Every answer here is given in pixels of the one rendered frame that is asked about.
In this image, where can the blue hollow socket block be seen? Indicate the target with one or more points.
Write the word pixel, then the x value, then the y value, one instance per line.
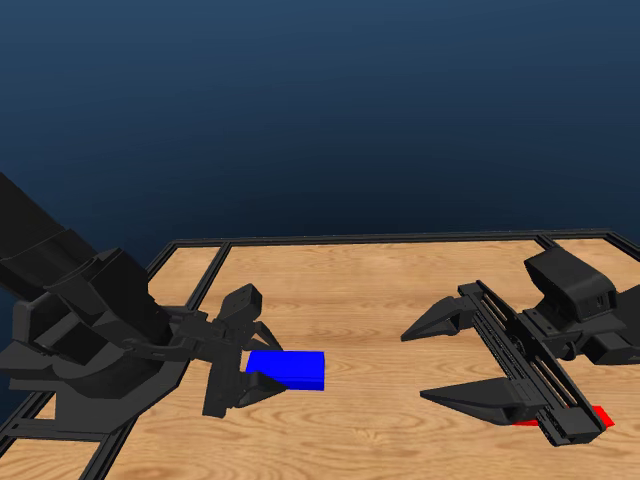
pixel 295 367

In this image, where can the thin red peg bar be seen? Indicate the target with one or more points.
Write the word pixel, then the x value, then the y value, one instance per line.
pixel 603 417

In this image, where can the black table frame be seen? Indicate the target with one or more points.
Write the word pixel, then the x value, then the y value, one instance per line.
pixel 375 239

